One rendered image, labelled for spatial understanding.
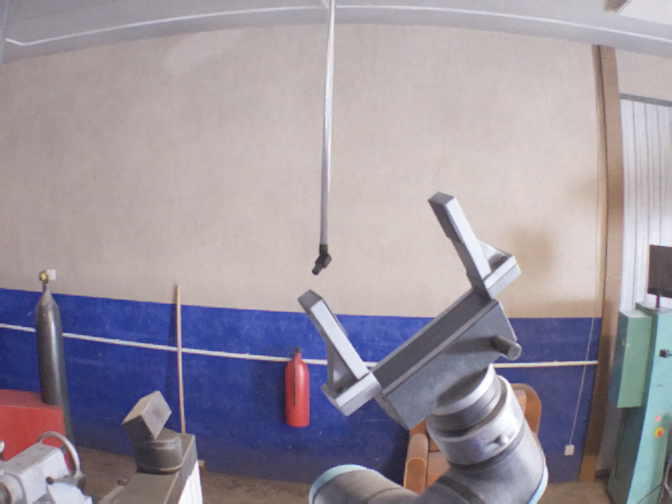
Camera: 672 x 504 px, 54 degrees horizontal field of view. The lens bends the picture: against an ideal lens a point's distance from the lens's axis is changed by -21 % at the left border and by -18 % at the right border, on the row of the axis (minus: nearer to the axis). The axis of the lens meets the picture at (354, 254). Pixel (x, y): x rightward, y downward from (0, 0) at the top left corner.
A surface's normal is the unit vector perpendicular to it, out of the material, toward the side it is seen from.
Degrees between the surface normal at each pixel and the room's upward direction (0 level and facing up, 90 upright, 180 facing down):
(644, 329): 90
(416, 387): 99
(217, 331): 90
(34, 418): 90
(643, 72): 90
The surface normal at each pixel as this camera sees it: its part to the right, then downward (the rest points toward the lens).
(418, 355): -0.46, -0.77
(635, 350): -0.10, 0.07
